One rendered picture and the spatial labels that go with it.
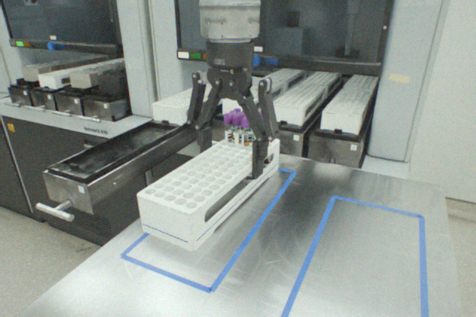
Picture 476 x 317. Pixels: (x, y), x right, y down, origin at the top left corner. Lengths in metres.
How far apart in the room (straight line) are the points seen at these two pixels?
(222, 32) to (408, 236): 0.40
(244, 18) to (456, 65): 1.66
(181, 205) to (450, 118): 1.83
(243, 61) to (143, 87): 0.79
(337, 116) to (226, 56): 0.48
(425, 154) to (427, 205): 1.55
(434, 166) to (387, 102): 1.31
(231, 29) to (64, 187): 0.48
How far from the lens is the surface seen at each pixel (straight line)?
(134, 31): 1.25
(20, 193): 2.08
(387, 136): 0.98
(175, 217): 0.46
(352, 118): 0.92
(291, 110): 0.95
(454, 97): 2.10
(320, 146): 0.92
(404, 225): 0.58
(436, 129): 2.14
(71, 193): 0.77
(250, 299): 0.42
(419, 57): 0.93
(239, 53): 0.51
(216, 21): 0.51
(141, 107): 1.30
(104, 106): 1.30
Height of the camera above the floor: 1.13
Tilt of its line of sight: 26 degrees down
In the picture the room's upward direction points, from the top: straight up
